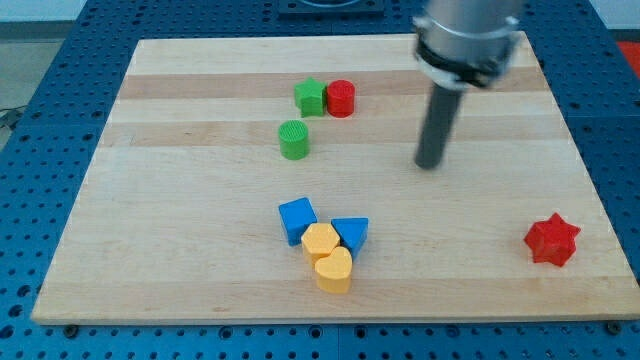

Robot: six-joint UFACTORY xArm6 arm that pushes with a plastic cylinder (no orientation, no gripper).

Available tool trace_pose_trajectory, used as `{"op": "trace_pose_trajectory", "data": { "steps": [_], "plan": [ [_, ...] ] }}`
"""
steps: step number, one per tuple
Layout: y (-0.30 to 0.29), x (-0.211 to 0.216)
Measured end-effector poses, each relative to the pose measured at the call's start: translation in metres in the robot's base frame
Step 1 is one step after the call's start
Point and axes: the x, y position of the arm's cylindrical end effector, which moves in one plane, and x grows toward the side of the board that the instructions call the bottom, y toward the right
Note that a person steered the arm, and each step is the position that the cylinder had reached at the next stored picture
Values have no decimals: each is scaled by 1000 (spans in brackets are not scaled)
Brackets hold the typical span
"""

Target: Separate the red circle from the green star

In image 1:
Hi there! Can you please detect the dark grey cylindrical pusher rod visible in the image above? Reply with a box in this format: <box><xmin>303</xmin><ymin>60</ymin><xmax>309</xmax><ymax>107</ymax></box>
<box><xmin>414</xmin><ymin>84</ymin><xmax>464</xmax><ymax>170</ymax></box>

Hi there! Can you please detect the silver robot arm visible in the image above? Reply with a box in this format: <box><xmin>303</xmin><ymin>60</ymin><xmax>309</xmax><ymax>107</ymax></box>
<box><xmin>413</xmin><ymin>0</ymin><xmax>524</xmax><ymax>170</ymax></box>

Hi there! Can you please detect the green star block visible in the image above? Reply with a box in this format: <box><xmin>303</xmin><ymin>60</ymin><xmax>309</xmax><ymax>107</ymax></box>
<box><xmin>294</xmin><ymin>77</ymin><xmax>327</xmax><ymax>117</ymax></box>

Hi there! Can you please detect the red star block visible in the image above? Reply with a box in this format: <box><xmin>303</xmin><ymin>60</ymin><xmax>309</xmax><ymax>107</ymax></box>
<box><xmin>524</xmin><ymin>213</ymin><xmax>581</xmax><ymax>267</ymax></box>

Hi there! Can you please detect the wooden board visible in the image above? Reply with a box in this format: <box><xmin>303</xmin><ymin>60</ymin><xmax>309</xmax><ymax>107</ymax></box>
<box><xmin>32</xmin><ymin>34</ymin><xmax>639</xmax><ymax>325</ymax></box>

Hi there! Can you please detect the red cylinder block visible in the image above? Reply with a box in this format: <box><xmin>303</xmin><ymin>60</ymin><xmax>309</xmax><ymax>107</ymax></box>
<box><xmin>326</xmin><ymin>79</ymin><xmax>356</xmax><ymax>118</ymax></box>

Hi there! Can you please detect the green cylinder block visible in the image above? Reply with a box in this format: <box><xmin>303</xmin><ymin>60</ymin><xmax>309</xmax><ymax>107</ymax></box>
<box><xmin>278</xmin><ymin>120</ymin><xmax>310</xmax><ymax>160</ymax></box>

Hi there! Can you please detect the blue triangle block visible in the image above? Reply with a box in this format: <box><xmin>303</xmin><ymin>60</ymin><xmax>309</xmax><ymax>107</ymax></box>
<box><xmin>331</xmin><ymin>217</ymin><xmax>369</xmax><ymax>259</ymax></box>

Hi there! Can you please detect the yellow hexagon block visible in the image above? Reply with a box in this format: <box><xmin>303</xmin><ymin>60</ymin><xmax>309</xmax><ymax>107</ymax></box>
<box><xmin>301</xmin><ymin>223</ymin><xmax>340</xmax><ymax>267</ymax></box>

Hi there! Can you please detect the blue cube block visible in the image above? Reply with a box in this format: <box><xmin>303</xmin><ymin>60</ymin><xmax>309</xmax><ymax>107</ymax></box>
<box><xmin>278</xmin><ymin>197</ymin><xmax>317</xmax><ymax>247</ymax></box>

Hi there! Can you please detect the yellow heart block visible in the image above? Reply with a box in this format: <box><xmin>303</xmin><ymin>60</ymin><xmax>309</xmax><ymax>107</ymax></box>
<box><xmin>314</xmin><ymin>246</ymin><xmax>353</xmax><ymax>294</ymax></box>

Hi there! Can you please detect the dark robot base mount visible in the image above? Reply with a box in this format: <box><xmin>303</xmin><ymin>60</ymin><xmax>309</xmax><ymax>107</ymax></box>
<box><xmin>276</xmin><ymin>0</ymin><xmax>385</xmax><ymax>18</ymax></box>

